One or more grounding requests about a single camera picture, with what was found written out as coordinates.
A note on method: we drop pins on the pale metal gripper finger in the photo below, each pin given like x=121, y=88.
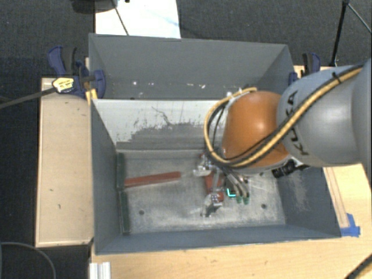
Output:
x=211, y=205
x=203, y=169

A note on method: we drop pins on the red-brown flat block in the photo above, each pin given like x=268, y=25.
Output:
x=151, y=179
x=208, y=182

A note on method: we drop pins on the grey metal bin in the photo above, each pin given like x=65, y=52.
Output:
x=174, y=208

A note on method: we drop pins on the black cylinder on white bracket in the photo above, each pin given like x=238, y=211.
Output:
x=283, y=169

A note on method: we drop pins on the dark green flat block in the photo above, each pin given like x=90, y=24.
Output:
x=125, y=214

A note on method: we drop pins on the pale wood board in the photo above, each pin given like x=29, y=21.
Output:
x=64, y=170

